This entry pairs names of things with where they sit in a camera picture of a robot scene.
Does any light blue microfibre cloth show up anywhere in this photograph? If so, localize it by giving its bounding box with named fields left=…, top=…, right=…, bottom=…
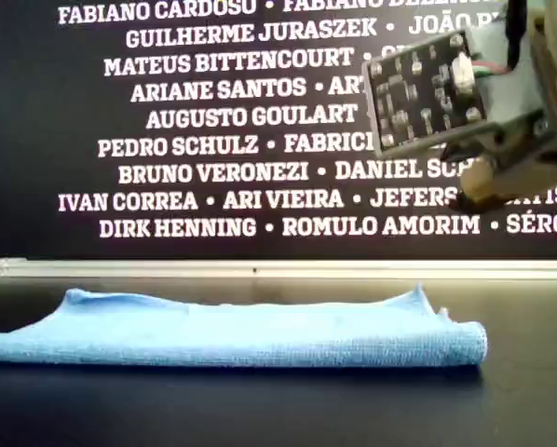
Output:
left=0, top=282, right=490, bottom=370

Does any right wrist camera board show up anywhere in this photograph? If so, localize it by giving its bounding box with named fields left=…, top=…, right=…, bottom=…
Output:
left=360, top=28, right=492, bottom=158

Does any grey right camera bracket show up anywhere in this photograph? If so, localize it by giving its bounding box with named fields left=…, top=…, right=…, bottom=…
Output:
left=473, top=20, right=557, bottom=141

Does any aluminium table edge frame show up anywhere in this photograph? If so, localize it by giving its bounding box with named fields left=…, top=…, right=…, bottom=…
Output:
left=0, top=257, right=557, bottom=282

